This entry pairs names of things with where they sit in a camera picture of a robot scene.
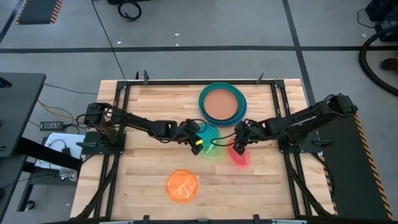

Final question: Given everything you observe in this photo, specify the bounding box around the orange and black tool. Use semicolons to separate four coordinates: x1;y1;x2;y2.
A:
381;57;398;71

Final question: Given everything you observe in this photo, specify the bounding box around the pink translucent cup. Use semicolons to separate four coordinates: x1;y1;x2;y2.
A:
226;136;251;169

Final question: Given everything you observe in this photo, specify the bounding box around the black aluminium table frame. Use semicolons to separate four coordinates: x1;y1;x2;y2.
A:
74;79;333;220

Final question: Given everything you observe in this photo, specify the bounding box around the yellow hanging cable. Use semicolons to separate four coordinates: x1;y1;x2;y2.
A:
37;99;76;121

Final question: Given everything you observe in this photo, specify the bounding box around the black power adapter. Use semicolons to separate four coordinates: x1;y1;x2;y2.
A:
39;121;65;132

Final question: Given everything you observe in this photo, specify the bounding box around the thin black hanging cable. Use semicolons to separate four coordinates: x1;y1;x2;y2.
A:
91;0;126;80

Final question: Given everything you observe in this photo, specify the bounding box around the black desk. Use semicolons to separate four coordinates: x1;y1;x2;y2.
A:
0;72;83;218

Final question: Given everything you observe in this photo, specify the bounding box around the white box with cables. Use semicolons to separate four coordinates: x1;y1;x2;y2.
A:
34;132;86;183

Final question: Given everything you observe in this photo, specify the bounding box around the coiled black cable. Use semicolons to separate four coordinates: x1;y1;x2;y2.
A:
117;0;143;22

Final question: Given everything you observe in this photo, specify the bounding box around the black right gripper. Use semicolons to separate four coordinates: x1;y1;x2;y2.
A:
233;119;259;156

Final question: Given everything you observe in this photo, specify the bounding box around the translucent orange plastic plate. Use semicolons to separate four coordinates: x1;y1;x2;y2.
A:
165;169;200;205

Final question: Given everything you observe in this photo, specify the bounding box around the thick black hose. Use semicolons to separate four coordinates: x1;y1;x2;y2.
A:
359;24;398;96

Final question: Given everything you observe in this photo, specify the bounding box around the opaque peach plastic plate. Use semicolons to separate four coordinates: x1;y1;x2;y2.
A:
203;89;239;121

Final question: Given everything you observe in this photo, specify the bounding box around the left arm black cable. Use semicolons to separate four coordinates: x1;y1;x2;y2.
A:
185;118;208;135

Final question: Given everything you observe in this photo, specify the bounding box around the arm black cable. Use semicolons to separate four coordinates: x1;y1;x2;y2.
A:
210;132;239;147
185;118;208;135

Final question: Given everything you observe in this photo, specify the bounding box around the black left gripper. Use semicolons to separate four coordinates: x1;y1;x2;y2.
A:
177;119;205;156

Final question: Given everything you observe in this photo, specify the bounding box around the opaque dark green plate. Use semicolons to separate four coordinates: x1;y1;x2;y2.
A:
198;82;246;124

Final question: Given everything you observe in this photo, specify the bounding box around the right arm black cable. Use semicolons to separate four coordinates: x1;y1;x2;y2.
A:
210;132;239;147

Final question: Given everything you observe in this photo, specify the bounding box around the translucent green plastic plate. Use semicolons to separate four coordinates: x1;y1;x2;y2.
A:
197;123;228;162

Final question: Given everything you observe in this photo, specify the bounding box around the black equipment stack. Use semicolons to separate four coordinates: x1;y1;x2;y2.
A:
365;0;398;43

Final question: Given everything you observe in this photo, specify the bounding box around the black hazard-striped floor mat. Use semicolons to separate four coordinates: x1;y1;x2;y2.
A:
317;113;396;222
15;0;64;26

